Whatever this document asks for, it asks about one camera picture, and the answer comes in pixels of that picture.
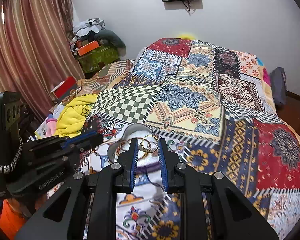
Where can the yellow blanket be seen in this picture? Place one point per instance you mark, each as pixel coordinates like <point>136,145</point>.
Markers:
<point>75,115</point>

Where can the red box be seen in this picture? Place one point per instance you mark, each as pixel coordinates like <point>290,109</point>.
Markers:
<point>67,86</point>

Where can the orange box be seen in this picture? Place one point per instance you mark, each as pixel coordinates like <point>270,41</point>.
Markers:
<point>88,48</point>

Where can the patchwork printed blanket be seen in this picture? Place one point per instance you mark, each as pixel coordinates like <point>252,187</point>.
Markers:
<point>190,105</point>

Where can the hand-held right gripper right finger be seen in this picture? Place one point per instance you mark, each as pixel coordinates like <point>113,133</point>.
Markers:
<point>162,165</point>

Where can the orange cloth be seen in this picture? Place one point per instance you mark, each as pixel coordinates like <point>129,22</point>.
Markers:
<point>8,217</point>

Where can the heart-shaped jewelry box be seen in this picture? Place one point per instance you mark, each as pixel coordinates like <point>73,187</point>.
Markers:
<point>133,131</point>

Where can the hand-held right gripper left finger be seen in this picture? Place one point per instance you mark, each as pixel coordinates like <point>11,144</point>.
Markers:
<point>133,165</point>

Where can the pink cloth item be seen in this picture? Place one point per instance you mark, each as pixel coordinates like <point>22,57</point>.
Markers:
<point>52,127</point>

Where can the dark grey bag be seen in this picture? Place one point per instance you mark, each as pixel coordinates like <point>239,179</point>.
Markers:
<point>277,85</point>

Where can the pile of clothes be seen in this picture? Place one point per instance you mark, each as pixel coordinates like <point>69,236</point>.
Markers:
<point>87,28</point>

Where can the striped brown curtain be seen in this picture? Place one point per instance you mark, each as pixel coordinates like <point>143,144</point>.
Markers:
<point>27,42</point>

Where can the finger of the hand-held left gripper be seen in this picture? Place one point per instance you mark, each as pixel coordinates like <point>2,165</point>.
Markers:
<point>82,137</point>
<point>90,144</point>

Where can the yellow plush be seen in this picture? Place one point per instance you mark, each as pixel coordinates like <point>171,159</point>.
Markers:
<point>186,35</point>

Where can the striped brown quilt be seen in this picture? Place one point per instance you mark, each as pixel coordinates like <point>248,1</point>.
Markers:
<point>110,72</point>

